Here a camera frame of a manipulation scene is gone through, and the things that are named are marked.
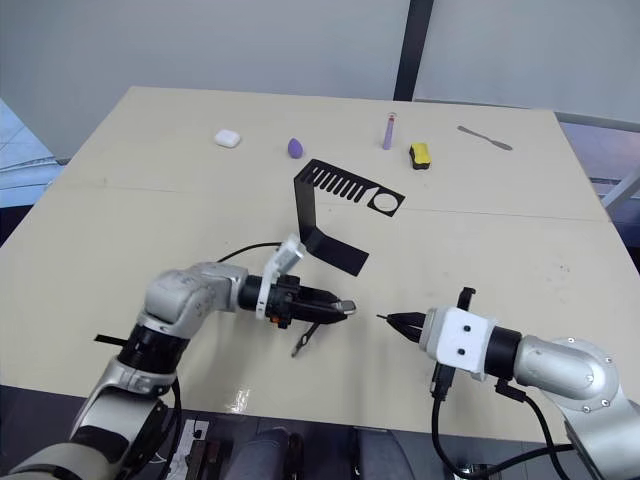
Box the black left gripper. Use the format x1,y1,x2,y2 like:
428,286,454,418
267,273,348,331

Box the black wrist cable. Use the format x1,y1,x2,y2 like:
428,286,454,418
493,378,564,459
428,360,576,480
148,242,286,472

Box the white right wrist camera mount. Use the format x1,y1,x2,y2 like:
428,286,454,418
418,305,499,382

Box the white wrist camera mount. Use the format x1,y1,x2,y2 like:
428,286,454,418
255,232,307,322
418,305,499,382

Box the dark rounded shape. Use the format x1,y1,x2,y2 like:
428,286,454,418
231,427,305,480

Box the grey metal spatula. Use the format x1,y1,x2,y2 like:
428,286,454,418
456,125,515,152

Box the black bent metal watch stand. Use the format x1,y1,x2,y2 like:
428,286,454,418
292,158,407,277

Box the white power strip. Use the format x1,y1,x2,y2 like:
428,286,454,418
168,418,211,477

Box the dark vertical pillar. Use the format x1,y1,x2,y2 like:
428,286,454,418
392,0,442,102

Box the yellow and black sponge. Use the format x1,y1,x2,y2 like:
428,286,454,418
409,142,433,172

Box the black watch strap with pin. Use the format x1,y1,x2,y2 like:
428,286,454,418
291,322,321,359

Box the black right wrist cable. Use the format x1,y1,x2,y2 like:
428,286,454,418
428,360,576,480
493,378,564,459

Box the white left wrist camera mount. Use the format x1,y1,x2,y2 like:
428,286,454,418
255,232,307,322

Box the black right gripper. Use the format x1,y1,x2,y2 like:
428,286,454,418
387,286,477,343

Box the purple lipstick tube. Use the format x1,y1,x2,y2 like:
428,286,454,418
382,112,399,151

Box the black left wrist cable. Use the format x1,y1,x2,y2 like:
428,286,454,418
148,242,286,472

